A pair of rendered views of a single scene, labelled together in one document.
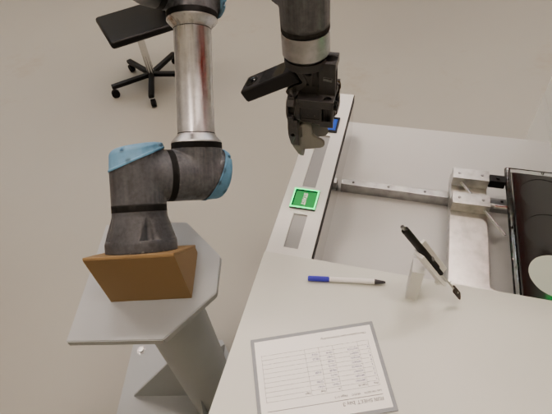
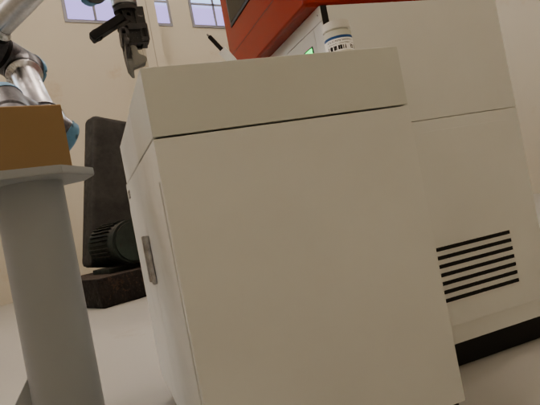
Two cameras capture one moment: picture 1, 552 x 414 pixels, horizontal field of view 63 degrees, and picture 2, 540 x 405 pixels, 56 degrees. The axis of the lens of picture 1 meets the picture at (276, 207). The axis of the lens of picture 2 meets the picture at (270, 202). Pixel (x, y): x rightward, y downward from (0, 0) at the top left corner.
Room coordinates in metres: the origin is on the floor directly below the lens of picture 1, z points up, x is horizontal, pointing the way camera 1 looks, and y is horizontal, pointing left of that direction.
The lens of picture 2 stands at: (-0.72, 0.65, 0.64)
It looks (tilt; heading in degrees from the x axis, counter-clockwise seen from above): 0 degrees down; 320
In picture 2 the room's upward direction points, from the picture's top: 11 degrees counter-clockwise
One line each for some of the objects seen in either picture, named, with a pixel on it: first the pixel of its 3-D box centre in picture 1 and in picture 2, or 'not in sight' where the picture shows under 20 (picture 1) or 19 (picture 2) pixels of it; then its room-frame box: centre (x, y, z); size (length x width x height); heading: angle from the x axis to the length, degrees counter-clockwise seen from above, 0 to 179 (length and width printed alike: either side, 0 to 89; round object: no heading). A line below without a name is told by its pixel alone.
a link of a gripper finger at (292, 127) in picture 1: (295, 122); (126, 45); (0.64, -0.05, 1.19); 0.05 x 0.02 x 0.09; 160
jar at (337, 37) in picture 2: not in sight; (338, 42); (0.11, -0.36, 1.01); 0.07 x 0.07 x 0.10
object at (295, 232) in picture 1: (316, 181); (142, 151); (0.78, -0.11, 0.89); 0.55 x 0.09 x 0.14; 160
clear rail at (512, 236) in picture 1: (512, 228); not in sight; (0.56, -0.49, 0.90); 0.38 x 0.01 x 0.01; 160
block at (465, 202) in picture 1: (470, 202); not in sight; (0.65, -0.44, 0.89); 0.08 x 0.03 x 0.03; 70
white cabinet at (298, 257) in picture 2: not in sight; (258, 283); (0.55, -0.30, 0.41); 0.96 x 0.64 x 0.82; 160
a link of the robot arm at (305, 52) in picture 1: (305, 41); (124, 2); (0.66, -0.08, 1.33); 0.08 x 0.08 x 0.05
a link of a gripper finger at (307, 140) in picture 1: (309, 141); (137, 60); (0.64, -0.07, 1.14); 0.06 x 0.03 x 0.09; 70
